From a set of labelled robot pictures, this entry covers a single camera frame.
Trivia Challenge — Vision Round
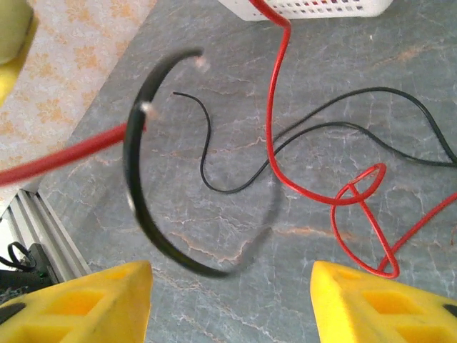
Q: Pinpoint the orange patterned cloth backdrop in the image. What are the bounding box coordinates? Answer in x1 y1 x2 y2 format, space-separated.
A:
0 0 158 204

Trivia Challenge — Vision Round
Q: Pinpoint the white perforated plastic basket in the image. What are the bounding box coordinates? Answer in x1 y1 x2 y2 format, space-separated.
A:
216 0 393 21

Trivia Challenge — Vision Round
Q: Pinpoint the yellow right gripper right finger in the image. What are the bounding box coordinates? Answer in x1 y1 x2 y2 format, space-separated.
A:
309 260 457 343

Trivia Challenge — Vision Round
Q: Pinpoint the thin red cable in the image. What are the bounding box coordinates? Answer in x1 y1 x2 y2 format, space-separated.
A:
248 0 457 280
0 121 149 189

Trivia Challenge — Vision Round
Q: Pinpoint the aluminium side rail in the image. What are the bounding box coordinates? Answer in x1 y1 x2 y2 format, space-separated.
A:
0 188 92 287

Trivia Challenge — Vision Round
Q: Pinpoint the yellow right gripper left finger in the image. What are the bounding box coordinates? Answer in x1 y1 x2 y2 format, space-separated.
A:
0 260 154 343

